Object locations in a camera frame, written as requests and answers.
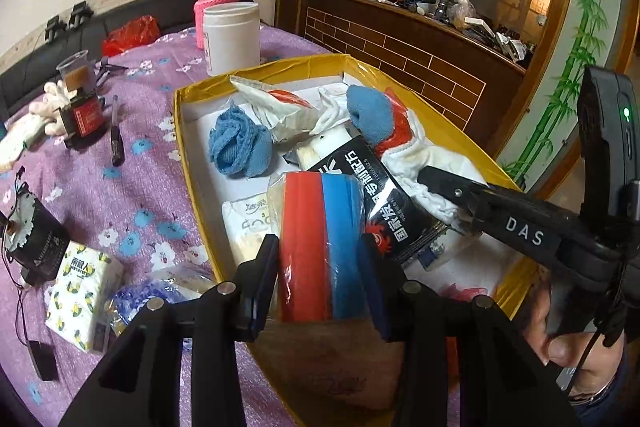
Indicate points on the bamboo-printed glass panel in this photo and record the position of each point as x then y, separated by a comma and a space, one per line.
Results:
575, 82

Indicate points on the pale tissue pack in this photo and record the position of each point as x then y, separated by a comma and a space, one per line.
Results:
245, 227

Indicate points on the multicoloured cloth pack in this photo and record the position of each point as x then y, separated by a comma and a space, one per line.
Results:
305, 247

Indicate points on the yellow cardboard box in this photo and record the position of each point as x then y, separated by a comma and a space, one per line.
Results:
320, 372

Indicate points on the black pen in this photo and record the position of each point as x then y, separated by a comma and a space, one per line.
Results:
117, 147

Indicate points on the black printed packet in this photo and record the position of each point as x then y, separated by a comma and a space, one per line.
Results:
380, 202

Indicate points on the blue rolled sock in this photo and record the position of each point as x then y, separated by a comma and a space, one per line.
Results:
367, 112

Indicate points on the black cylindrical motor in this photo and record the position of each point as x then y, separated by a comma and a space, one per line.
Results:
35, 237

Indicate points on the red plastic wrapper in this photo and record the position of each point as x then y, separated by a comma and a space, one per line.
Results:
460, 294

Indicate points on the small black device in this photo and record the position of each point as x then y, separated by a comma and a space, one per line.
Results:
52, 29
81, 14

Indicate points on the pile of assorted clutter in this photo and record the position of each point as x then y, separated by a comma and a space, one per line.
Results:
450, 7

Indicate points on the white plastic jar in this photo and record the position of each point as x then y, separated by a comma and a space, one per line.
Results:
232, 39

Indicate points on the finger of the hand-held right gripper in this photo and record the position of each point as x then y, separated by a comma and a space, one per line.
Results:
450, 187

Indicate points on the white red plastic packet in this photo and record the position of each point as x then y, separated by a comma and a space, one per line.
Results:
270, 107

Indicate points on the white red knit glove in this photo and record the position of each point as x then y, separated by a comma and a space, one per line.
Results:
425, 147

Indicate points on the clear plastic cup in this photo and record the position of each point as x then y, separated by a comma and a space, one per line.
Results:
75, 74

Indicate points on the red plastic bag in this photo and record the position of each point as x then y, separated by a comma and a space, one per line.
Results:
132, 34

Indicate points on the blue patterned packet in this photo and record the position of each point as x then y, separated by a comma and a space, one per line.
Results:
135, 297

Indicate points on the wooden brick-pattern partition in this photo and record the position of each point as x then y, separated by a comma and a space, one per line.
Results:
400, 57

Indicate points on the white cotton gloves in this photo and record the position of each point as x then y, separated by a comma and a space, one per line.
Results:
45, 107

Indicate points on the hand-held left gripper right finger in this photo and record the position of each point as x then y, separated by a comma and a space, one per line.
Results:
375, 307

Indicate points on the black power adapter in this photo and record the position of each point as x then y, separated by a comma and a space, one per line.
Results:
44, 359

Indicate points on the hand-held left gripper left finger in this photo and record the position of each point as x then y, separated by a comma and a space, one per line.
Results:
260, 307

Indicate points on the black leather sofa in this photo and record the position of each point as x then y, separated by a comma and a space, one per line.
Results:
165, 7

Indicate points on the person's right hand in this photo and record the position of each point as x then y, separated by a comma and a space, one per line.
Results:
560, 352

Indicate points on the yellow-print tissue pack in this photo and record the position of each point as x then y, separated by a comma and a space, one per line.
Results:
80, 297

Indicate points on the blue terry cloth ball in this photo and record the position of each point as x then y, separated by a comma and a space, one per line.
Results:
240, 147

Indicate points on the black red small box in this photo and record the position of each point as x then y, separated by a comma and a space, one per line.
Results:
82, 122

